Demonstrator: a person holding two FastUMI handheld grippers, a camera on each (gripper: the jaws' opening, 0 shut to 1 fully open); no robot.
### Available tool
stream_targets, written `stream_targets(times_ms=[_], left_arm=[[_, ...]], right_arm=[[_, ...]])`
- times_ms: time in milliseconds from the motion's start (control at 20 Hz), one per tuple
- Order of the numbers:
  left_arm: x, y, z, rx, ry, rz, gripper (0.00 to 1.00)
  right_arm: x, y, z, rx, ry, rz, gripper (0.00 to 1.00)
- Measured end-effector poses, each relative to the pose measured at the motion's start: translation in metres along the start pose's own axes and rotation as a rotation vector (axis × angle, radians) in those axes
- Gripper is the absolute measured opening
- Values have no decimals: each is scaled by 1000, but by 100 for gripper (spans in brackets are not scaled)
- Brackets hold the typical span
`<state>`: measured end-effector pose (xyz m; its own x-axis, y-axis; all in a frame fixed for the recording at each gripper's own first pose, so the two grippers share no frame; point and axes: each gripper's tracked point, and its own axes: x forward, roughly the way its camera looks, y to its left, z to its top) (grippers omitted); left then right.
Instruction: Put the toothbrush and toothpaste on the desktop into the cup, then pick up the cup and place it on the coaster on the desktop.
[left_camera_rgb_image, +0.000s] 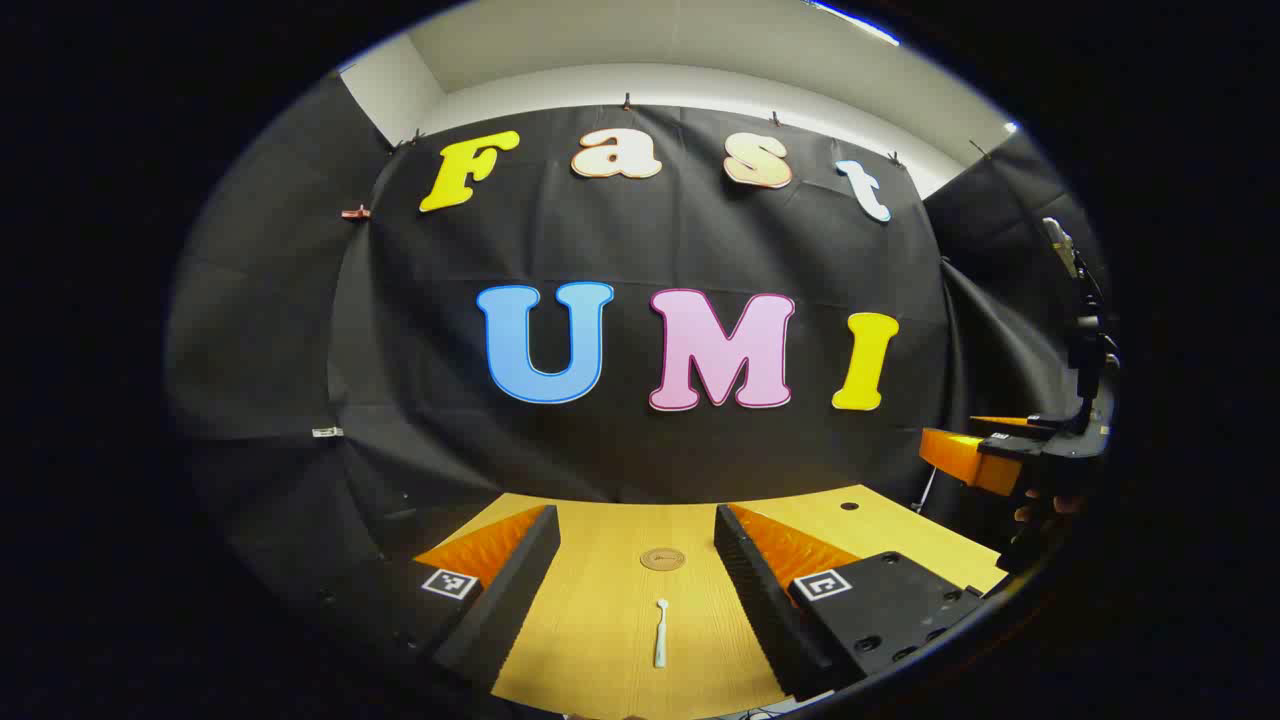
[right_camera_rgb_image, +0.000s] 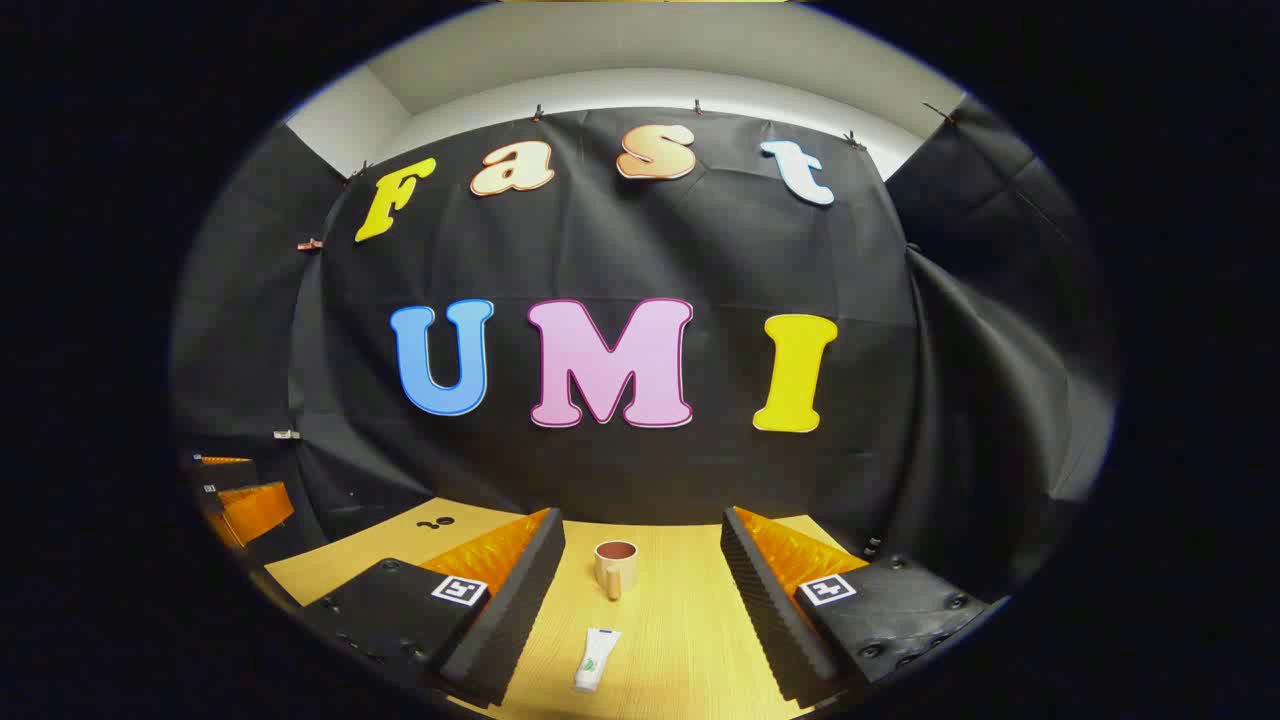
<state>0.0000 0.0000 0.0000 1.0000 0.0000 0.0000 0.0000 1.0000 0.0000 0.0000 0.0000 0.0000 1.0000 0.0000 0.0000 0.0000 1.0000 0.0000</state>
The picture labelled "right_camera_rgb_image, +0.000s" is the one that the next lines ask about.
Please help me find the beige cup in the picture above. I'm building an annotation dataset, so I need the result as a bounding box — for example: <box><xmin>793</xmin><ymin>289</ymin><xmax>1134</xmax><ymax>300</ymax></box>
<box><xmin>594</xmin><ymin>540</ymin><xmax>641</xmax><ymax>601</ymax></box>

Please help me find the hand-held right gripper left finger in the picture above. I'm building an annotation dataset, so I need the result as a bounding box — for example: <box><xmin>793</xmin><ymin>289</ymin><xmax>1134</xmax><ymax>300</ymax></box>
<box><xmin>300</xmin><ymin>507</ymin><xmax>567</xmax><ymax>709</ymax></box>

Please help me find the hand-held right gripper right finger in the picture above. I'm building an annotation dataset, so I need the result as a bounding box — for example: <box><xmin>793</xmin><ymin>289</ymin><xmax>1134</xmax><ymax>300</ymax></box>
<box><xmin>720</xmin><ymin>506</ymin><xmax>1001</xmax><ymax>709</ymax></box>

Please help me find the white toothpaste tube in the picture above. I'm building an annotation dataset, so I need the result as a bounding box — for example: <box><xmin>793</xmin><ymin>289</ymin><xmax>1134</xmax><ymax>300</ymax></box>
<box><xmin>573</xmin><ymin>628</ymin><xmax>622</xmax><ymax>693</ymax></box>

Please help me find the wooden desktop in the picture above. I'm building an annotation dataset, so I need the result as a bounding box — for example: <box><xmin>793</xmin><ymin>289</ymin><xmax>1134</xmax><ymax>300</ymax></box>
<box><xmin>265</xmin><ymin>497</ymin><xmax>871</xmax><ymax>720</ymax></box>

